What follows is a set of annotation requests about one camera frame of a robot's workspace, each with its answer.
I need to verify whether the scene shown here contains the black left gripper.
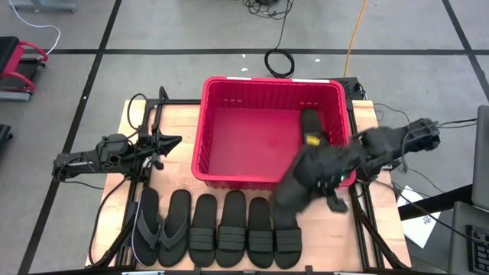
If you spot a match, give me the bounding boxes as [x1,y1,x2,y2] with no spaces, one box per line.
[131,128,183,171]

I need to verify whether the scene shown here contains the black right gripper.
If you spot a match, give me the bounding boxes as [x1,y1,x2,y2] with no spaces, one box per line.
[270,147,347,230]

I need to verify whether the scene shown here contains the black slide sandal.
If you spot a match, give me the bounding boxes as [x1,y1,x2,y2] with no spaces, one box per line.
[188,193,218,268]
[215,189,248,268]
[300,108,326,148]
[272,225,303,270]
[246,196,275,270]

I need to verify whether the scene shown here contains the red plastic bin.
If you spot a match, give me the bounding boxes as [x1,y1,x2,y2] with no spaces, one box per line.
[190,76,357,191]

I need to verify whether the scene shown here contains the black flip-flop sandal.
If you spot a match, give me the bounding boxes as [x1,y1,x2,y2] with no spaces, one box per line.
[131,186,161,267]
[157,189,192,268]

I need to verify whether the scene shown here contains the white paper sheet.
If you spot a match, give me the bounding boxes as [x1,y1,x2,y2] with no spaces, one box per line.
[397,185,442,249]

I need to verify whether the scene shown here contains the black bar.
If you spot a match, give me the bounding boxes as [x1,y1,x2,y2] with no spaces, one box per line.
[397,184,474,222]

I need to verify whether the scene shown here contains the grey desk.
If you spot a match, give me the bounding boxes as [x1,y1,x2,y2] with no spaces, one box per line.
[447,201,489,275]

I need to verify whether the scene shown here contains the grey metal base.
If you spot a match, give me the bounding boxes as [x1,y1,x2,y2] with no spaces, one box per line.
[8,0,77,13]

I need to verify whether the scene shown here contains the black keyboard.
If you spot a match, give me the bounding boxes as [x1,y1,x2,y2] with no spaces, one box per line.
[465,224,489,275]

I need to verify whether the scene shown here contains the grey monitor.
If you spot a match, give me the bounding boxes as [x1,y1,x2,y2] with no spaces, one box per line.
[471,105,489,211]

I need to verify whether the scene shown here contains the black aluminium frame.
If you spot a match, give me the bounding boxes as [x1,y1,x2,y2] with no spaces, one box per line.
[91,86,202,268]
[345,98,412,270]

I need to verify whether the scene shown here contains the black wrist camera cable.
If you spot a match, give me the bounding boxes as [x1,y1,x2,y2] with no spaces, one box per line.
[126,92,148,133]

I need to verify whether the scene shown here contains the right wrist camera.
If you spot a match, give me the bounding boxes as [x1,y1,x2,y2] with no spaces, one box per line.
[325,189,349,214]

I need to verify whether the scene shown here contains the thin white cable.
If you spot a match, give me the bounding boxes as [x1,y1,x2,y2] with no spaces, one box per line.
[131,190,148,267]

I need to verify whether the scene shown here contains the black arm base cable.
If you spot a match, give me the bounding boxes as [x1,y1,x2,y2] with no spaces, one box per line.
[87,177,133,267]

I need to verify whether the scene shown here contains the coiled black cable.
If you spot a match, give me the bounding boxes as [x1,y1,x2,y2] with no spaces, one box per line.
[263,15,296,79]

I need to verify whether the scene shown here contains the long black cable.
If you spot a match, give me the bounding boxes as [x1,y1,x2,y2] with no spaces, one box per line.
[391,181,474,244]

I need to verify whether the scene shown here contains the tangled black cable bundle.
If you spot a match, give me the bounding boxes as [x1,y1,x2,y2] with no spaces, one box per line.
[242,0,295,20]

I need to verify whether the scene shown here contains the white floor cable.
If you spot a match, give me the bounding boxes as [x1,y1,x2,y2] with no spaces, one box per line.
[7,0,62,55]

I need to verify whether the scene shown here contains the orange floor cable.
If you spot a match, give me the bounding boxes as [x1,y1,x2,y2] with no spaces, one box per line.
[342,0,370,79]

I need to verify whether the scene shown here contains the black power cables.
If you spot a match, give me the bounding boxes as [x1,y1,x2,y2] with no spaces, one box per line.
[372,102,478,131]

